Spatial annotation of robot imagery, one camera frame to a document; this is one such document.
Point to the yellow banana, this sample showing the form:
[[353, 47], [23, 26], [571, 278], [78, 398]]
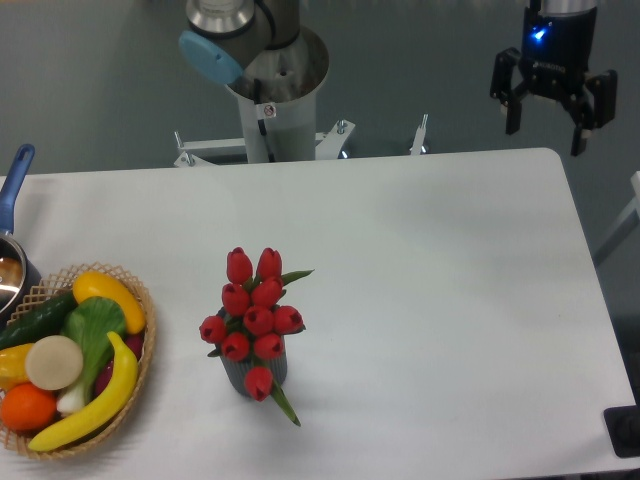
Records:
[[101, 410]]

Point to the grey ribbed vase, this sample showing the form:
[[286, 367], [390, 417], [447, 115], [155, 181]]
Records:
[[256, 366]]

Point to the red tulip bouquet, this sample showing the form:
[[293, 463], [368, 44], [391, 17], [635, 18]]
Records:
[[253, 292]]

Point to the orange fruit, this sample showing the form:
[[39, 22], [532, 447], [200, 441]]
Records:
[[28, 408]]

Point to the green bok choy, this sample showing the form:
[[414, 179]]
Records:
[[88, 326]]

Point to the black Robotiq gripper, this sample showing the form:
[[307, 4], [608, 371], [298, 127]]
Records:
[[556, 45]]

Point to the white metal base frame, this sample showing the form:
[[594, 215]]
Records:
[[333, 144]]

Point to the green cucumber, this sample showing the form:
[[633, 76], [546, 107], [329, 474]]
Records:
[[44, 320]]

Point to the woven wicker basket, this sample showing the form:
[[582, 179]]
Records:
[[52, 286]]

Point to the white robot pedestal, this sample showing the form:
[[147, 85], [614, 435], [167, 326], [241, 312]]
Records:
[[276, 98]]

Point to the blue handled saucepan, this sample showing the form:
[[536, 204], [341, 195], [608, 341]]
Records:
[[18, 274]]

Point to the white frame at right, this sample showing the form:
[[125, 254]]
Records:
[[623, 225]]

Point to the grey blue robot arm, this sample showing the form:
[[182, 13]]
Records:
[[225, 37]]

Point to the black device at edge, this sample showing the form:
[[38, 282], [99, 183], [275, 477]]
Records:
[[623, 428]]

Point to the beige round slice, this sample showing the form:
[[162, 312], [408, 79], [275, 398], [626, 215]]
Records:
[[54, 363]]

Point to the yellow bell pepper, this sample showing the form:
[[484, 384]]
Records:
[[12, 364]]

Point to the purple red vegetable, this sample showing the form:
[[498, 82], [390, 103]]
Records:
[[135, 343]]

